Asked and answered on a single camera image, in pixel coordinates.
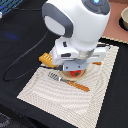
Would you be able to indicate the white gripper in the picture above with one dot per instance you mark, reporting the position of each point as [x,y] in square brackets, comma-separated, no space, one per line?
[68,58]

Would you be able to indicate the yellow toy bread loaf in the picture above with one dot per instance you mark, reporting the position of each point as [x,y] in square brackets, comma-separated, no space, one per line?
[46,60]

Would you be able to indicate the red toy tomato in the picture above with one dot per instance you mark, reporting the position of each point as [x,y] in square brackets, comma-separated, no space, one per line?
[76,73]

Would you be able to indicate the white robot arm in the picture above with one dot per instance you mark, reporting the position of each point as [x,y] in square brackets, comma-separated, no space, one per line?
[80,24]

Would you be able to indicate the beige round plate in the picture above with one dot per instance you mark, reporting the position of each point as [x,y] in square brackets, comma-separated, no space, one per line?
[68,76]

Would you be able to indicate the woven beige placemat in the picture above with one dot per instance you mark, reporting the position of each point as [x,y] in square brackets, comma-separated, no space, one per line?
[64,106]

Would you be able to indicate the beige bowl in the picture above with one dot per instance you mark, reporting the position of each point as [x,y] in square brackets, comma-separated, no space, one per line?
[124,18]

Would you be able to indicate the wooden handled fork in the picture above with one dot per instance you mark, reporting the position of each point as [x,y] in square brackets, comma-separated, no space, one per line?
[74,84]

